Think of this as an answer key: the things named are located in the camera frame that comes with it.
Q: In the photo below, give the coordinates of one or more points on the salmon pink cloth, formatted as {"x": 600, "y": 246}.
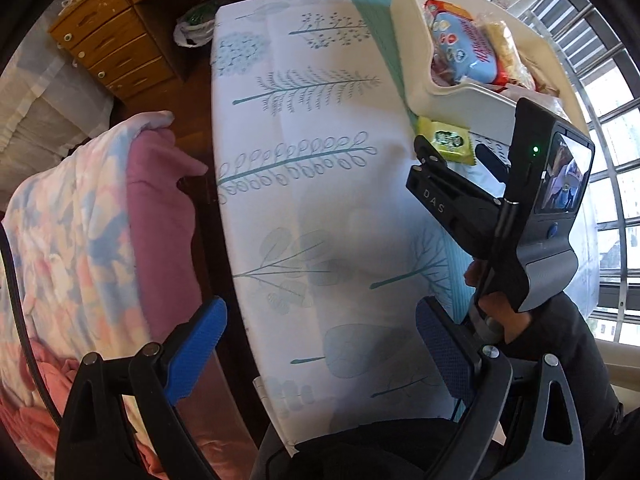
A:
{"x": 25, "y": 410}

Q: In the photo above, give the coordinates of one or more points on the person's right hand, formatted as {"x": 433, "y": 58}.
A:
{"x": 502, "y": 312}

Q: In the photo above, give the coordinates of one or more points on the mauve blanket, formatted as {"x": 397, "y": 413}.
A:
{"x": 160, "y": 210}

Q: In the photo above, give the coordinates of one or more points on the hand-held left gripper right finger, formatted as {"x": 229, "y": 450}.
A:
{"x": 445, "y": 355}

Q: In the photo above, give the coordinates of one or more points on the white and green plastic bag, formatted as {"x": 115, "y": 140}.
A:
{"x": 195, "y": 27}

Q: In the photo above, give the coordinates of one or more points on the person's dark clothing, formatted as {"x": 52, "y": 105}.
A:
{"x": 375, "y": 455}

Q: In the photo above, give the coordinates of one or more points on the metal window grille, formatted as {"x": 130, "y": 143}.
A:
{"x": 615, "y": 125}

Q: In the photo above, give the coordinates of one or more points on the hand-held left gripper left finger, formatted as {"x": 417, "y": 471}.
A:
{"x": 195, "y": 350}

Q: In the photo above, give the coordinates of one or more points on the white plastic bin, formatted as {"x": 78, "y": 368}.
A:
{"x": 415, "y": 35}

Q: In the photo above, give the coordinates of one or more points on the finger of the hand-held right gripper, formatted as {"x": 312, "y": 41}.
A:
{"x": 440, "y": 195}
{"x": 492, "y": 165}

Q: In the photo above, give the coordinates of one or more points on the yellow-green snack packet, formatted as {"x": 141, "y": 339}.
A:
{"x": 445, "y": 140}

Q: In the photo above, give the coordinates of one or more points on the pastel patterned blanket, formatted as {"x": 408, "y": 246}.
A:
{"x": 65, "y": 240}

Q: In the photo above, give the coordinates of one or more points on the wooden desk with drawers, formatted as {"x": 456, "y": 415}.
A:
{"x": 110, "y": 45}

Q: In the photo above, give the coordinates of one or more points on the yellow cakes tray packet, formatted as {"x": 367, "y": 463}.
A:
{"x": 502, "y": 42}

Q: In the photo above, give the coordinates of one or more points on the lace-covered cabinet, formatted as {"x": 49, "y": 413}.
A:
{"x": 40, "y": 100}

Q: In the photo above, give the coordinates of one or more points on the tan cake packet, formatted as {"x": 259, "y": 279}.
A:
{"x": 545, "y": 80}

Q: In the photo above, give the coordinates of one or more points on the blue popcorn packet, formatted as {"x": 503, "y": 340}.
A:
{"x": 465, "y": 50}

